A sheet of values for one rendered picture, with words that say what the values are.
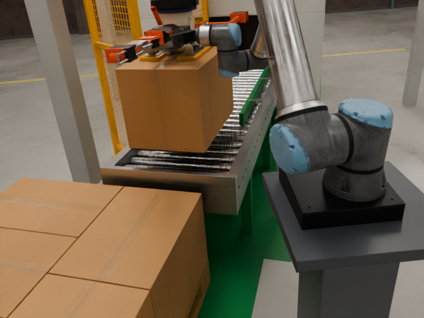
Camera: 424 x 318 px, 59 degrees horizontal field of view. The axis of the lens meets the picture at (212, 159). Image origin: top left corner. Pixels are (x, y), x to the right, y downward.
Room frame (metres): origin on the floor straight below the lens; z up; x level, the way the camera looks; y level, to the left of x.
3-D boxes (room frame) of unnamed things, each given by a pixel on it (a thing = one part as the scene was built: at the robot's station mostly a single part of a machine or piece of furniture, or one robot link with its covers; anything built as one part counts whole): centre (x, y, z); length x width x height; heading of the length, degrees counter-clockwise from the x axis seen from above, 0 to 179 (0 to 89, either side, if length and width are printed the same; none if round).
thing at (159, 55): (2.01, 0.22, 1.11); 0.34 x 0.10 x 0.05; 163
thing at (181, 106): (1.96, 0.13, 0.88); 0.60 x 0.40 x 0.40; 162
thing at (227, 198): (1.60, 0.23, 0.48); 0.70 x 0.03 x 0.15; 73
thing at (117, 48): (1.41, 0.30, 1.21); 0.08 x 0.07 x 0.05; 163
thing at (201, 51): (1.95, 0.04, 1.11); 0.34 x 0.10 x 0.05; 163
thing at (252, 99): (2.98, -0.47, 0.60); 1.60 x 0.11 x 0.09; 163
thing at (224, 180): (1.60, 0.23, 0.58); 0.70 x 0.03 x 0.06; 73
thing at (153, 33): (1.74, 0.20, 1.21); 0.10 x 0.08 x 0.06; 73
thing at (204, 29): (1.67, -0.01, 1.21); 0.09 x 0.05 x 0.10; 163
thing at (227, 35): (1.65, -0.10, 1.21); 0.12 x 0.09 x 0.10; 73
